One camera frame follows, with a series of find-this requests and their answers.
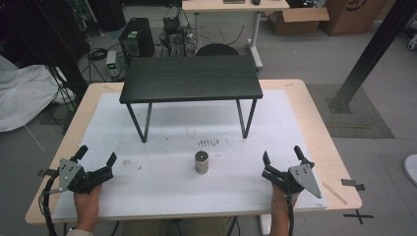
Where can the white table mat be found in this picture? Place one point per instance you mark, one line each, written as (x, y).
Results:
(183, 193)

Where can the open-frame computer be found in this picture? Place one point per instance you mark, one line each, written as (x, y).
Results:
(173, 37)

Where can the black tape cross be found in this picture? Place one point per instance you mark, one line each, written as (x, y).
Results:
(358, 216)

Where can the open cardboard box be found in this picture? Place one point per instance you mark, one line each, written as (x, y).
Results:
(295, 21)

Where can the thin wooden stick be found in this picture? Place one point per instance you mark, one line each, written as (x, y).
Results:
(334, 193)

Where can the black metal post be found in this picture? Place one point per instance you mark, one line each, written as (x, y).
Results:
(370, 55)

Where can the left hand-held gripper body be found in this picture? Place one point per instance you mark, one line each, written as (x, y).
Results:
(95, 177)

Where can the grey floor mat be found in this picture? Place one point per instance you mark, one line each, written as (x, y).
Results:
(360, 121)

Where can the black curtain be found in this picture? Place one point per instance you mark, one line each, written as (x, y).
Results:
(36, 32)

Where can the person's trousers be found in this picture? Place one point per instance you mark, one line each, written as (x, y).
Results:
(177, 228)

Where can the small grey power box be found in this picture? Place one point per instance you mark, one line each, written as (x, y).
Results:
(112, 62)

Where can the metal cylinder can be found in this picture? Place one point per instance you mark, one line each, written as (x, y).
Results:
(202, 163)

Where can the person's right hand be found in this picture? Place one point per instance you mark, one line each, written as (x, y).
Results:
(279, 200)

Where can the black computer tower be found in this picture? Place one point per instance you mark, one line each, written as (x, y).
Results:
(137, 39)

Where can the light wooden desk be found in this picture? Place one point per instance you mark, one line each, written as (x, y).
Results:
(229, 6)

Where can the person's left hand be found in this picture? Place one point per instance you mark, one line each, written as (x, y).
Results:
(87, 201)

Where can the white cloth sheet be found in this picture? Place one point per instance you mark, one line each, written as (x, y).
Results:
(26, 95)

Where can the white table leg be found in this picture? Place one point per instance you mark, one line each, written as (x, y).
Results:
(265, 225)

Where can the small black table shelf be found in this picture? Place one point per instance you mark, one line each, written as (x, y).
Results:
(191, 78)

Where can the black tape strip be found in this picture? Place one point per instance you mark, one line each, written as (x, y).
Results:
(47, 172)
(352, 183)

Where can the white round object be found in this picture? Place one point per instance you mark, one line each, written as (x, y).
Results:
(411, 168)

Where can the black round stool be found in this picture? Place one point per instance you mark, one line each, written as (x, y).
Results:
(217, 50)

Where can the large printed cardboard box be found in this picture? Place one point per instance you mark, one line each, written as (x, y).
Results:
(350, 16)

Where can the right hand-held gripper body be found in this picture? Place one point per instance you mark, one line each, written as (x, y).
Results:
(303, 175)

